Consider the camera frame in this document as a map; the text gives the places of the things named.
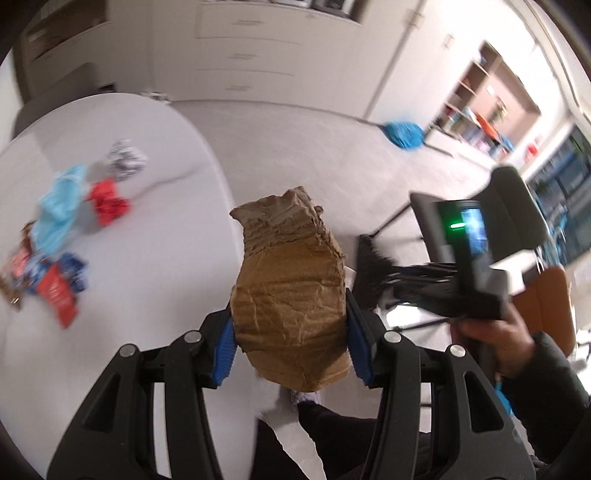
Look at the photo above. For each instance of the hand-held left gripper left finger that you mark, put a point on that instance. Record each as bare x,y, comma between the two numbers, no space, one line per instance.
223,355

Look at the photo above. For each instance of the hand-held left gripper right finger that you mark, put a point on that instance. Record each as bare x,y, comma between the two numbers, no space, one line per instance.
360,346

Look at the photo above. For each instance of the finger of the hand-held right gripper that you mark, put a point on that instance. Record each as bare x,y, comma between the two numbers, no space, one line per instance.
415,293
378,261

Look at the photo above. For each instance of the brown paper bag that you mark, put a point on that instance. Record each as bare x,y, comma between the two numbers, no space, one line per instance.
288,295

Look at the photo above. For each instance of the blue snack packet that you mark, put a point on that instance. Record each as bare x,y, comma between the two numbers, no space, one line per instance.
74,272

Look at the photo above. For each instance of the red snack packet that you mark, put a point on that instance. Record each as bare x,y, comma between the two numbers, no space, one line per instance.
57,293

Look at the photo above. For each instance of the red wrapper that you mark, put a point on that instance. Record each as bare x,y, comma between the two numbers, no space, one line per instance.
108,203

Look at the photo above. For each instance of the silver printed paper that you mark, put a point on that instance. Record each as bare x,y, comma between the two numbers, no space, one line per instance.
124,159

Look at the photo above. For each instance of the blue face mask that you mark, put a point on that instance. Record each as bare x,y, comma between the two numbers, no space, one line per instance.
60,207

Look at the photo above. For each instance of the person's right forearm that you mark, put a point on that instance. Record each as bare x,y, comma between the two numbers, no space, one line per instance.
549,397

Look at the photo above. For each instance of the person's right hand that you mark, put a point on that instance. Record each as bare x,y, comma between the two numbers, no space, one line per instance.
501,344

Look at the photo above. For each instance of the person's shoe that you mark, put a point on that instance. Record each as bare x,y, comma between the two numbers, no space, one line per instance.
304,397

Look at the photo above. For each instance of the orange chair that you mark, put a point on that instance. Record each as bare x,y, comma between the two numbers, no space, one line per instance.
549,309

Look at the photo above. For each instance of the dark grey chair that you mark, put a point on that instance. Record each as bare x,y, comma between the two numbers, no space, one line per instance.
517,203

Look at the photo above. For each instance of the person's legs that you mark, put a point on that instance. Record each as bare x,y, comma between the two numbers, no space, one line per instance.
341,438

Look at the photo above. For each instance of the blue plastic bag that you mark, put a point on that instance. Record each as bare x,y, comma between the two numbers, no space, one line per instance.
404,134

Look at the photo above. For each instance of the wooden open shelf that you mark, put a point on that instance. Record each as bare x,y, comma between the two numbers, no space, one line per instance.
489,106

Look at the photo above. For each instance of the pile of flat snack wrappers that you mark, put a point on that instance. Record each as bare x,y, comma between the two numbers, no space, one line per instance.
18,272

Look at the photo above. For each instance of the white drawer cabinet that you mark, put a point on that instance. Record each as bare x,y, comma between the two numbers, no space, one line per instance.
272,46

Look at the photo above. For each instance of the grey chair back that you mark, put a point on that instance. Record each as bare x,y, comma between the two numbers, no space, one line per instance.
60,97

